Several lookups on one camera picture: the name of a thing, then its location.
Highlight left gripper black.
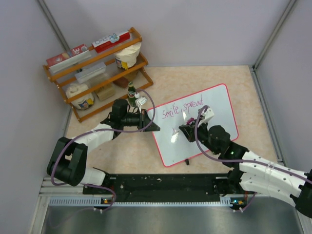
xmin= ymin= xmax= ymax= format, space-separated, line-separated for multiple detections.
xmin=122 ymin=109 xmax=159 ymax=133

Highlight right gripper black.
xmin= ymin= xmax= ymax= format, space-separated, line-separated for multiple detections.
xmin=180 ymin=117 xmax=220 ymax=155

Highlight marker pen with magenta cap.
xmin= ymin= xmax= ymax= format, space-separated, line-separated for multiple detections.
xmin=173 ymin=117 xmax=195 ymax=137

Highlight whiteboard with pink frame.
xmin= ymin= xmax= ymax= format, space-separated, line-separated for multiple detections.
xmin=146 ymin=83 xmax=239 ymax=168

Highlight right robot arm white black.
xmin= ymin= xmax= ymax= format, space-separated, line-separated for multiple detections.
xmin=179 ymin=121 xmax=312 ymax=217

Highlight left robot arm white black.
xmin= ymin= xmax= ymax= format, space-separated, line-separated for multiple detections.
xmin=47 ymin=99 xmax=160 ymax=194

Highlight green glass bottle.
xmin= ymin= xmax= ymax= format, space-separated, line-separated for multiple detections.
xmin=128 ymin=81 xmax=137 ymax=107

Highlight brown cardboard packet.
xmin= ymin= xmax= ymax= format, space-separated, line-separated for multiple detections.
xmin=95 ymin=84 xmax=116 ymax=101

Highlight white paper bag upper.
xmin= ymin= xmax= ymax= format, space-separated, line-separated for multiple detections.
xmin=115 ymin=42 xmax=141 ymax=70

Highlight orange wooden shelf rack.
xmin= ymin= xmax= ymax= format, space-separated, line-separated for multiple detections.
xmin=43 ymin=27 xmax=153 ymax=122

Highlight clear plastic box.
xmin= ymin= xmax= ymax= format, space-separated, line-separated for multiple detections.
xmin=75 ymin=62 xmax=106 ymax=83

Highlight red white long box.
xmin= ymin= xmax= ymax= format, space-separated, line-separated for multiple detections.
xmin=92 ymin=31 xmax=130 ymax=53

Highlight red silver foil box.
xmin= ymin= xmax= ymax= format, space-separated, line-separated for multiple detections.
xmin=46 ymin=44 xmax=92 ymax=73

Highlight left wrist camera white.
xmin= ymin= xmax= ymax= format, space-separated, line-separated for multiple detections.
xmin=135 ymin=92 xmax=147 ymax=109

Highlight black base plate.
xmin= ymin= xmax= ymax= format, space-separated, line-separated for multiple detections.
xmin=82 ymin=173 xmax=244 ymax=202

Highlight grey cable duct rail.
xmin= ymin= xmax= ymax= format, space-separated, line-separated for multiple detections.
xmin=49 ymin=196 xmax=233 ymax=207

